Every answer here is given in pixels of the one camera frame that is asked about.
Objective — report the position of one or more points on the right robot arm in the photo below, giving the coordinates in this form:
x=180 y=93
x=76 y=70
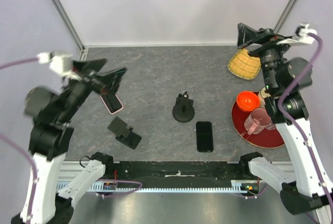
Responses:
x=286 y=63

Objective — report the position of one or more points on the black phone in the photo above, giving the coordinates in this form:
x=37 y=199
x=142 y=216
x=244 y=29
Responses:
x=204 y=137

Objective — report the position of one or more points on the yellow bamboo tray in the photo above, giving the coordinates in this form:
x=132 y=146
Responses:
x=244 y=66

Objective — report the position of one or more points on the round base phone stand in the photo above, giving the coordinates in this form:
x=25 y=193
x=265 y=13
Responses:
x=183 y=111

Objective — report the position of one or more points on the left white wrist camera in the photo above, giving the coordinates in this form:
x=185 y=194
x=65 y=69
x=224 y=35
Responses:
x=60 y=63

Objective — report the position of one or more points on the clear glass cup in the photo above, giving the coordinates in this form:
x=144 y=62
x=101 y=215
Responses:
x=270 y=126

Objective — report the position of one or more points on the orange bowl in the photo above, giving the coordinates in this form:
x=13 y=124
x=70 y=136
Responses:
x=247 y=101

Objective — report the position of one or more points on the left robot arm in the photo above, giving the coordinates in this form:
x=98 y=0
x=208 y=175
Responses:
x=50 y=136

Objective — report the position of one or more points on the pink mug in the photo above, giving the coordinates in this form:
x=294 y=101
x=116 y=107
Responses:
x=257 y=121

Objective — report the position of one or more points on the grey cable duct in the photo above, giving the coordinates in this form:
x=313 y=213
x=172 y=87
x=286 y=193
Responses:
x=229 y=187

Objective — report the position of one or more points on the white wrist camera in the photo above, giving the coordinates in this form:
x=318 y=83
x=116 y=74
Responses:
x=301 y=36
x=60 y=63

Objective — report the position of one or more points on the pink case phone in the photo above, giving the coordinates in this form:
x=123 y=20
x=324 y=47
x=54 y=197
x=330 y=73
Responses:
x=111 y=102

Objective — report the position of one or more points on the folding black phone stand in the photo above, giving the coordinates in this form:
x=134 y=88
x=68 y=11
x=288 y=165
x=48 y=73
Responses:
x=124 y=134

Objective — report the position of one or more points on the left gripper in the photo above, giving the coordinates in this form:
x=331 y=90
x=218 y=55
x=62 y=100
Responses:
x=109 y=82

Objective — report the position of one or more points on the red round tray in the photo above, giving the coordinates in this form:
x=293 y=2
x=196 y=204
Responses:
x=265 y=139

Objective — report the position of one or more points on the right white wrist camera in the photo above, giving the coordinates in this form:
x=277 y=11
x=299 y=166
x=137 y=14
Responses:
x=301 y=36

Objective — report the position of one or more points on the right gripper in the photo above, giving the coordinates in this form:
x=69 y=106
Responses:
x=266 y=36

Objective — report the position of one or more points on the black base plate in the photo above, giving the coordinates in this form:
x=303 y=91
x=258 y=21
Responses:
x=203 y=173

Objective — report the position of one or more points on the beige cup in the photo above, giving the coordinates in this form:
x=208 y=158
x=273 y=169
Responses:
x=262 y=95

